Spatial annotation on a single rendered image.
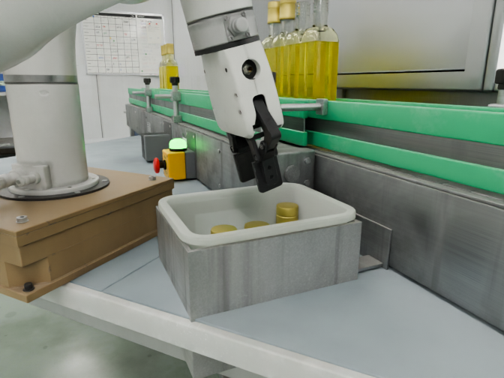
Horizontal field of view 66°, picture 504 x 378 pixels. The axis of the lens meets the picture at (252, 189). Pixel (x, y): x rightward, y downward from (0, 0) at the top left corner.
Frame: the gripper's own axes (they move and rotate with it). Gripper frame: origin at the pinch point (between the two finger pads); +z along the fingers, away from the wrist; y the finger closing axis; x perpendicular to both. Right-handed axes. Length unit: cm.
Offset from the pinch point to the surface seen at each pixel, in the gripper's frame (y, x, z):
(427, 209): -13.0, -14.2, 7.5
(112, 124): 608, -37, 65
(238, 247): -7.7, 7.5, 4.6
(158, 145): 79, -3, 10
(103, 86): 609, -43, 8
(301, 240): -7.9, 0.1, 7.0
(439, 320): -19.1, -8.1, 16.3
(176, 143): 53, -3, 5
